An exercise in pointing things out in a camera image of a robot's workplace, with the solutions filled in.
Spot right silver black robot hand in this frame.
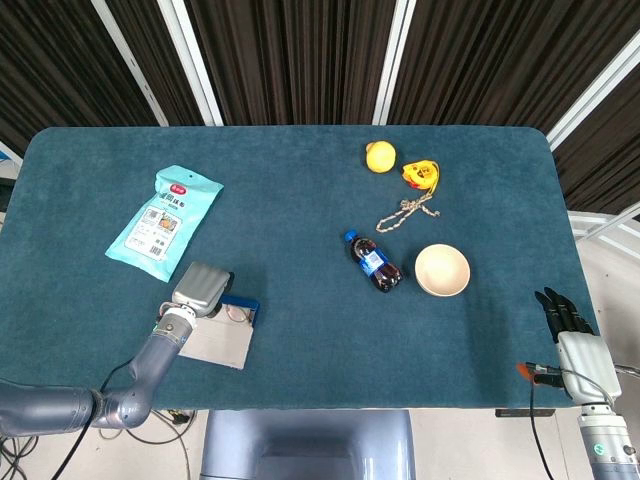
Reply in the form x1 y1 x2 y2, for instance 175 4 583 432
533 286 623 404

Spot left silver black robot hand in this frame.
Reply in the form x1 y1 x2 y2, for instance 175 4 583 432
171 261 235 319

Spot blue printed glasses case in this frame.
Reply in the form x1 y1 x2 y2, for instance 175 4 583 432
177 293 261 371

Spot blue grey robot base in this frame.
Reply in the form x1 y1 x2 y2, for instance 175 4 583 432
199 409 416 480

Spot teal wipes packet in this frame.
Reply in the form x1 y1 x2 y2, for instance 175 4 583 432
104 164 225 284

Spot teal table cloth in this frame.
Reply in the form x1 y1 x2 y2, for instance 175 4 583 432
0 124 601 412

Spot cream bowl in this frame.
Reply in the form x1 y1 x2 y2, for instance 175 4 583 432
414 243 472 298

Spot cola bottle blue label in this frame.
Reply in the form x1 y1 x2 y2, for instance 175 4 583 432
343 229 404 295

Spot yellow lemon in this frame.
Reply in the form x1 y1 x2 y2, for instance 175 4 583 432
364 141 399 174

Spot yellow tape measure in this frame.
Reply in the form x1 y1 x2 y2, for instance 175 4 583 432
402 158 442 191

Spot dark brown curtain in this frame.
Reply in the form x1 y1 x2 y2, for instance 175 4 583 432
0 0 640 216

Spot black hand cable orange plug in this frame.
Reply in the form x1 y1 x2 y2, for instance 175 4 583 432
516 362 569 480

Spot black table bracket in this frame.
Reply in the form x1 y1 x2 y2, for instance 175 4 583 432
494 408 557 419

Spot white metal floor frame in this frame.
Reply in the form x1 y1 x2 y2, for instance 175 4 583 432
567 208 640 251

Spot tangled floor cables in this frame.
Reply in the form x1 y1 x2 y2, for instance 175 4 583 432
0 409 199 480

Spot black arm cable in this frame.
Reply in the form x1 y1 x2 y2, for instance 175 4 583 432
49 359 136 480

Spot beige braided rope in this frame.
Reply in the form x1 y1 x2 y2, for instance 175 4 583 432
374 192 442 234

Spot white frame post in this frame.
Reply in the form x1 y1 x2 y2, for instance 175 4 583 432
372 0 417 126
546 40 640 151
91 0 170 127
157 0 225 127

